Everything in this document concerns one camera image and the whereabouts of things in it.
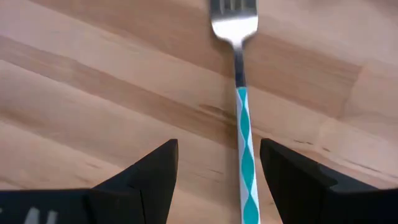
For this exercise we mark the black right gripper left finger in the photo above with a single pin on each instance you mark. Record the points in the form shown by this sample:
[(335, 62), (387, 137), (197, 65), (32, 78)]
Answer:
[(124, 199)]

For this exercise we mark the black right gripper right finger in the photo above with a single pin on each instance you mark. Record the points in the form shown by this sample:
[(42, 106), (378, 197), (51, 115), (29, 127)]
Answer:
[(311, 193)]

